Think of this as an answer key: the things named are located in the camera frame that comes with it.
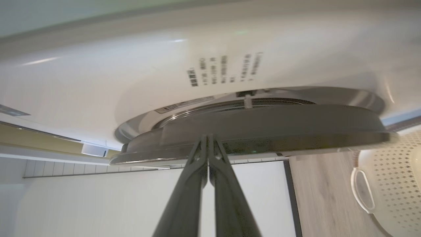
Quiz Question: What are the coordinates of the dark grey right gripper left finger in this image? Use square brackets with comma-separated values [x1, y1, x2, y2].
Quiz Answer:
[152, 134, 209, 237]

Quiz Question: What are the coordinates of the dark round washing machine door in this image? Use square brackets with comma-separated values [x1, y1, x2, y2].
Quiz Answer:
[110, 104, 398, 166]

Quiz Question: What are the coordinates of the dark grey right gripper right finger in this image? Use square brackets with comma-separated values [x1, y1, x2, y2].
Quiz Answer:
[208, 134, 262, 237]

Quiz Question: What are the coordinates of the white panel with dark plinth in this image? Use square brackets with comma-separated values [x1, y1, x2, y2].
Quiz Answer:
[0, 155, 302, 237]

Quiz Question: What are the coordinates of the white perforated laundry basket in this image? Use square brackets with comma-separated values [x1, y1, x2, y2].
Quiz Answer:
[350, 130, 421, 237]

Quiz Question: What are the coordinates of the white front-load washing machine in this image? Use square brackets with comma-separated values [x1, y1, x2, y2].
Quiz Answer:
[0, 7, 421, 155]

